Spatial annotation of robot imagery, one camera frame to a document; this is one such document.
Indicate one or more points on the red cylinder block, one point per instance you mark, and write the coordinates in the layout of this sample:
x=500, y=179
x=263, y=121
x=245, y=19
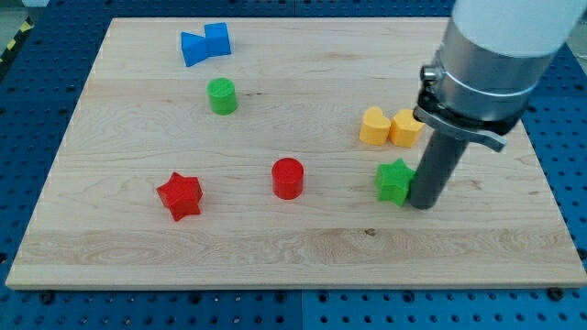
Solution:
x=287, y=178

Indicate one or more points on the yellow heart block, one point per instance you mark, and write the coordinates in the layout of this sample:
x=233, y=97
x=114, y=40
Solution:
x=375, y=126

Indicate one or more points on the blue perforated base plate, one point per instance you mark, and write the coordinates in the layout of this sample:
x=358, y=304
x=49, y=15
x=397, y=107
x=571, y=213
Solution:
x=42, y=85

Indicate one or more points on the wooden board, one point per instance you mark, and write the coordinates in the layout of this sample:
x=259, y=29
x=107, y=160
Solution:
x=302, y=86

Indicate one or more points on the green star block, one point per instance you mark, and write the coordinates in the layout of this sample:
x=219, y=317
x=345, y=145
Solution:
x=393, y=181

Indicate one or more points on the blue cube block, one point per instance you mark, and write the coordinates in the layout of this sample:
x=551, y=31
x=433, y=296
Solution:
x=217, y=39

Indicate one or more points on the yellow hexagon block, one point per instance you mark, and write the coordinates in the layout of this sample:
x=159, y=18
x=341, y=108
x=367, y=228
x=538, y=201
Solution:
x=405, y=130

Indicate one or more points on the blue bowtie block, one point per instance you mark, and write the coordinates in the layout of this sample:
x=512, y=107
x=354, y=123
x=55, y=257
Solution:
x=194, y=48

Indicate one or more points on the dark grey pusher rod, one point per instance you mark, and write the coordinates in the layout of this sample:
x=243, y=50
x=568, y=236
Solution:
x=437, y=164

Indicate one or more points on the green cylinder block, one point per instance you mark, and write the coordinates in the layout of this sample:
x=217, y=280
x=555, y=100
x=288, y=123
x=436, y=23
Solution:
x=222, y=97

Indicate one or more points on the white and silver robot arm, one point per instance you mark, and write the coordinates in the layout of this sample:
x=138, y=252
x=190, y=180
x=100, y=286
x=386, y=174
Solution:
x=489, y=61

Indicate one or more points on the red star block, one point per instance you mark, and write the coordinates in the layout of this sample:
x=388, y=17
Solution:
x=181, y=196

